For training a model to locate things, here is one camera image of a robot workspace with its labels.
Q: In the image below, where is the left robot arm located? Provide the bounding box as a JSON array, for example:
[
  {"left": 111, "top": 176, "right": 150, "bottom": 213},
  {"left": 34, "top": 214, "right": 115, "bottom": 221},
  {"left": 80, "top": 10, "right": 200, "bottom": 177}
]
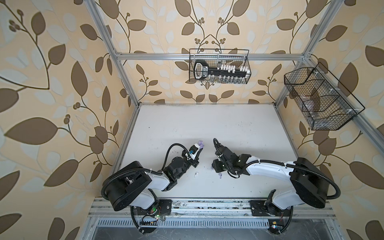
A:
[{"left": 101, "top": 141, "right": 204, "bottom": 212}]

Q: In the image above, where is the black wire basket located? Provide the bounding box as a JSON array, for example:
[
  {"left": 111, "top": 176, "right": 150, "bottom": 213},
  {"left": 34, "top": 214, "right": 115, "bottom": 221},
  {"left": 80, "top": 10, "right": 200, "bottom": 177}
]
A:
[
  {"left": 284, "top": 62, "right": 366, "bottom": 131},
  {"left": 189, "top": 48, "right": 252, "bottom": 85}
]

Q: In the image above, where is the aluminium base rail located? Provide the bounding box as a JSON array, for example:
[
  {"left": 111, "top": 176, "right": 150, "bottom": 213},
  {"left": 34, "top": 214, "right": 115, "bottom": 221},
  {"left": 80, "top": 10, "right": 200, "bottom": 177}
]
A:
[{"left": 88, "top": 198, "right": 337, "bottom": 220}]

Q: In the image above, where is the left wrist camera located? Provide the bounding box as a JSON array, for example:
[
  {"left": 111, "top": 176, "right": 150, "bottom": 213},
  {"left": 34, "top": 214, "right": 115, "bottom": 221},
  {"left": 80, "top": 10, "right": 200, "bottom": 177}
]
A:
[{"left": 189, "top": 144, "right": 201, "bottom": 159}]

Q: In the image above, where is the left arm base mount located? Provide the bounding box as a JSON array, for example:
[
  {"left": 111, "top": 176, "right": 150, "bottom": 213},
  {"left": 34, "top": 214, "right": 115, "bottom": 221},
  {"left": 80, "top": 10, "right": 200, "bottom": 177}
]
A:
[{"left": 133, "top": 199, "right": 173, "bottom": 216}]

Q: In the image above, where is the purple round charging case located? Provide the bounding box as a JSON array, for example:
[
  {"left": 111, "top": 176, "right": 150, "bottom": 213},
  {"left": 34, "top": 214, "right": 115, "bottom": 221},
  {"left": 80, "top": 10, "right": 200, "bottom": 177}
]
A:
[{"left": 198, "top": 141, "right": 205, "bottom": 149}]

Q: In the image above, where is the black wire basket right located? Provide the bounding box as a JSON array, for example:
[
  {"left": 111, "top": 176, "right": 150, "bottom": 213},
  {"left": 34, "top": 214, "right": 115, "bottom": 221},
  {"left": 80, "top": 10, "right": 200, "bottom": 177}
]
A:
[{"left": 284, "top": 62, "right": 366, "bottom": 131}]

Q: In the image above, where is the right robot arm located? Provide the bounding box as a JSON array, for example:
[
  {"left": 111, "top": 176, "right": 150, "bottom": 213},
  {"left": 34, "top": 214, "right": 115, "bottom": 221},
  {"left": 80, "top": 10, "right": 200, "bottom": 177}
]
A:
[{"left": 212, "top": 139, "right": 341, "bottom": 215}]

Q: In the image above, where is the black tool with white bits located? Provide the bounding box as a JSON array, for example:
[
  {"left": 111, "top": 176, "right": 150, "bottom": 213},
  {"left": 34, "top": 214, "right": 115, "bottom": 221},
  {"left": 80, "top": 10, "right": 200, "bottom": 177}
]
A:
[{"left": 193, "top": 60, "right": 251, "bottom": 80}]

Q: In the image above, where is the black wire basket centre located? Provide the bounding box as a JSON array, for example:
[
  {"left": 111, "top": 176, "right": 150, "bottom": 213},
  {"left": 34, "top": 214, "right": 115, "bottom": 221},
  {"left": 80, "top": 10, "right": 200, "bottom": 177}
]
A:
[{"left": 189, "top": 48, "right": 252, "bottom": 85}]

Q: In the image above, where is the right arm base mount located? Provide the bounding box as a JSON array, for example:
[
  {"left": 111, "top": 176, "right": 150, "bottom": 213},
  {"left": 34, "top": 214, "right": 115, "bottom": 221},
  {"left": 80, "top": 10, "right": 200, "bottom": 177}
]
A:
[{"left": 250, "top": 200, "right": 290, "bottom": 218}]

